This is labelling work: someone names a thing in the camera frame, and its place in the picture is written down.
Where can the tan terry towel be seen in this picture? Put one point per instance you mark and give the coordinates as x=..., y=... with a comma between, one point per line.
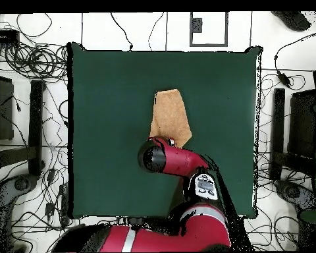
x=171, y=116

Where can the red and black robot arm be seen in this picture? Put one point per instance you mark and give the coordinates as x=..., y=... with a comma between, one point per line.
x=179, y=160

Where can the dark green table cloth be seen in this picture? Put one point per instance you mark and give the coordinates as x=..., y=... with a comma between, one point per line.
x=115, y=105

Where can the small black power adapter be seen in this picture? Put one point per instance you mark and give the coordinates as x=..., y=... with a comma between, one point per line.
x=49, y=209
x=51, y=175

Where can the dark grey square plate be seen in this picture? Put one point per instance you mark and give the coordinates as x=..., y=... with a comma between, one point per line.
x=196, y=25

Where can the black upright floor bar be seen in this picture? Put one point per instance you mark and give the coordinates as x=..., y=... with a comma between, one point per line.
x=278, y=126
x=36, y=118

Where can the black power adapter brick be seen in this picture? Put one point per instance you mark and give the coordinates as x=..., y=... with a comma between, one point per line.
x=284, y=78

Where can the dark floor beam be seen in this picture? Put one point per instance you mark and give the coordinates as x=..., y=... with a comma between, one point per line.
x=10, y=156
x=300, y=163

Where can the black rectangular case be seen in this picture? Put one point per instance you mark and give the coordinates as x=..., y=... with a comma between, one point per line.
x=2, y=110
x=302, y=123

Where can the person's foot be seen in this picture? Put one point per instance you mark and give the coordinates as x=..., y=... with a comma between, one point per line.
x=292, y=20

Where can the black electronics box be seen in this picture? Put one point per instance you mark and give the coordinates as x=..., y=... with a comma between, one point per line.
x=4, y=38

